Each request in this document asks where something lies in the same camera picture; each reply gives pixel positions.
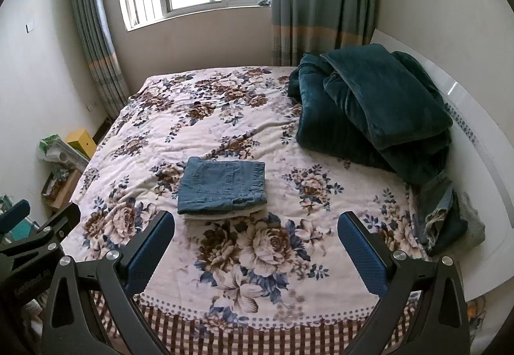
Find worn denim garment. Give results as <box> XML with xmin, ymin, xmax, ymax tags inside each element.
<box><xmin>417</xmin><ymin>174</ymin><xmax>470</xmax><ymax>257</ymax></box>

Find floral printed blanket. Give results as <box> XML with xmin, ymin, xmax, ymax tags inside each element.
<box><xmin>24</xmin><ymin>66</ymin><xmax>432</xmax><ymax>355</ymax></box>

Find blue denim pants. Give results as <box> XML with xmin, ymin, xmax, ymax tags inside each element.
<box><xmin>177</xmin><ymin>156</ymin><xmax>268</xmax><ymax>222</ymax></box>

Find green white plastic bag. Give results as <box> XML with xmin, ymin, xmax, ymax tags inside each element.
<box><xmin>38</xmin><ymin>134</ymin><xmax>67</xmax><ymax>163</ymax></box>

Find white bed headboard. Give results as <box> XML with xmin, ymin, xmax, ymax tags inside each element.
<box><xmin>368</xmin><ymin>28</ymin><xmax>514</xmax><ymax>299</ymax></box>

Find yellow box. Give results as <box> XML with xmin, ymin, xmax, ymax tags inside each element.
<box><xmin>65</xmin><ymin>129</ymin><xmax>97</xmax><ymax>160</ymax></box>

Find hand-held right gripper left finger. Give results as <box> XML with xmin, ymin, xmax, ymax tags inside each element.
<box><xmin>41</xmin><ymin>211</ymin><xmax>176</xmax><ymax>355</ymax></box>

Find wooden bedside shelf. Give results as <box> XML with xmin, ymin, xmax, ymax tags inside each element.
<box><xmin>40</xmin><ymin>164</ymin><xmax>85</xmax><ymax>211</ymax></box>

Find dark teal comforter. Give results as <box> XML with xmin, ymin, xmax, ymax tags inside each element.
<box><xmin>287</xmin><ymin>43</ymin><xmax>454</xmax><ymax>185</ymax></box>

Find grey cloth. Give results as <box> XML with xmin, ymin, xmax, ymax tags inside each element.
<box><xmin>458</xmin><ymin>190</ymin><xmax>487</xmax><ymax>248</ymax></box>

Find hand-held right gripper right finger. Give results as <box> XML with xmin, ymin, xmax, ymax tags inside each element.
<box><xmin>336</xmin><ymin>211</ymin><xmax>471</xmax><ymax>355</ymax></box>

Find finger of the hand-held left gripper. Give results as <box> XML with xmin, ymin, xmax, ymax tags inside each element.
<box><xmin>15</xmin><ymin>202</ymin><xmax>82</xmax><ymax>256</ymax></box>
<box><xmin>0</xmin><ymin>199</ymin><xmax>31</xmax><ymax>234</ymax></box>

